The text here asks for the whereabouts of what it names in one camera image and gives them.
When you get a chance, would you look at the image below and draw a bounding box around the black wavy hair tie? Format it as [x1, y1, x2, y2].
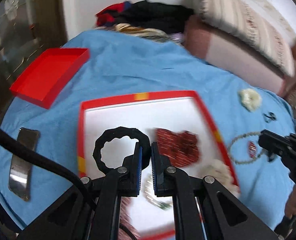
[92, 126, 152, 174]

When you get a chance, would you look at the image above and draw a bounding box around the red white jewelry box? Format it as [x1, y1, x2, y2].
[77, 90, 238, 239]

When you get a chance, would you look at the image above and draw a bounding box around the black smartphone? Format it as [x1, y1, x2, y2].
[8, 127, 40, 202]

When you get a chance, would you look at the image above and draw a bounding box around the wooden glass door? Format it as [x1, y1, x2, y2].
[0, 0, 67, 124]

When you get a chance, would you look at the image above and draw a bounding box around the red plaid scrunchie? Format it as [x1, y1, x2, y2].
[118, 197, 140, 240]

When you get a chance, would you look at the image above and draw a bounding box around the white dotted scrunchie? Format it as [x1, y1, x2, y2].
[199, 159, 240, 198]

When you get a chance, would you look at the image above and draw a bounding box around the thin black hair elastic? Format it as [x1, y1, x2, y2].
[263, 112, 277, 123]

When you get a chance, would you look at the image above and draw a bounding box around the striped beige pillow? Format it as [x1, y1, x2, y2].
[195, 0, 295, 77]

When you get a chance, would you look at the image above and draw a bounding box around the cream dotted scrunchie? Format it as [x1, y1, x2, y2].
[238, 88, 262, 112]

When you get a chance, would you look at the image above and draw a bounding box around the red box lid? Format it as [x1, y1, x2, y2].
[10, 48, 90, 109]

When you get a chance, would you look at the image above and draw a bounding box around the blue towel bedspread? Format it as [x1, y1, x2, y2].
[0, 30, 295, 229]

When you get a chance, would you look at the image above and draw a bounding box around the red bead bracelet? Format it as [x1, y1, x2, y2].
[247, 141, 258, 158]

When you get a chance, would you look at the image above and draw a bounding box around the red polka dot scrunchie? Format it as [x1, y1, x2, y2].
[155, 128, 200, 167]

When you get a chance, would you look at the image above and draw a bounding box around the pile of dark clothes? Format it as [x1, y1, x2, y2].
[95, 0, 194, 44]

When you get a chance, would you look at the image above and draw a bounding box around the pink brown folded blanket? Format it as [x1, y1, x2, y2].
[184, 15, 296, 97]

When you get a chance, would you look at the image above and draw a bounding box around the right hand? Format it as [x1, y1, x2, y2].
[284, 185, 296, 219]

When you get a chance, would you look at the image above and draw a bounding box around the white pearl bracelet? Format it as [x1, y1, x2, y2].
[142, 174, 172, 212]

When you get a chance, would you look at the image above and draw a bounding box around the small pale bead bracelet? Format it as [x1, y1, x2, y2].
[227, 130, 270, 165]

